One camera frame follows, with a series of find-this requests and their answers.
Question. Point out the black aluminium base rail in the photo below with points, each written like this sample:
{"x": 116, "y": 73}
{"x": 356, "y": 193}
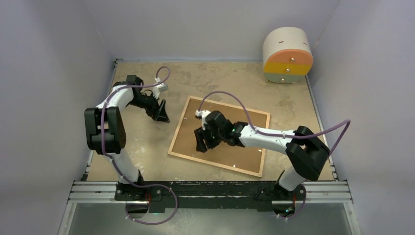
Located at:
{"x": 262, "y": 196}

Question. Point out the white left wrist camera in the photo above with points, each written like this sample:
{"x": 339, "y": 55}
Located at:
{"x": 158, "y": 89}

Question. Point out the brown cardboard backing board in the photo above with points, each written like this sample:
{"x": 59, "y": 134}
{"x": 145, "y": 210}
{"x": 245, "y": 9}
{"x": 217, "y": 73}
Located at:
{"x": 209, "y": 146}

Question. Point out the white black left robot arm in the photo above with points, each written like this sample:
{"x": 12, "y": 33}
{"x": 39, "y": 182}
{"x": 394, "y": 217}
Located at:
{"x": 105, "y": 131}

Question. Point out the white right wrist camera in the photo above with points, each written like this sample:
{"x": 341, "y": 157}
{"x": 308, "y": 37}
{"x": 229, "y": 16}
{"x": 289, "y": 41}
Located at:
{"x": 202, "y": 114}

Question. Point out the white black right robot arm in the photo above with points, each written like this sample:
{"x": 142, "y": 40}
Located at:
{"x": 306, "y": 152}

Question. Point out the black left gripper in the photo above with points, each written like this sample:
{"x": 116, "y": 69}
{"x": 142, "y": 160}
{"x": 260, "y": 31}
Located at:
{"x": 157, "y": 112}

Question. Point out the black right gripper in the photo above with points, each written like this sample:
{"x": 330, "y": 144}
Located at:
{"x": 200, "y": 133}

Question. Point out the round white drawer cabinet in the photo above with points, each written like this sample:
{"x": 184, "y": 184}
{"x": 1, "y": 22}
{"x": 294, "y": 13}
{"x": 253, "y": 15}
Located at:
{"x": 287, "y": 57}

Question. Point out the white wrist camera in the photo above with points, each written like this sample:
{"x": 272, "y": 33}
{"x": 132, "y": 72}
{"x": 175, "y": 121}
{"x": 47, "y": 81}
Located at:
{"x": 202, "y": 114}
{"x": 158, "y": 89}

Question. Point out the light wooden picture frame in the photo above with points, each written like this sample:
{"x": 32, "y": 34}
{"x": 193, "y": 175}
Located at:
{"x": 249, "y": 160}

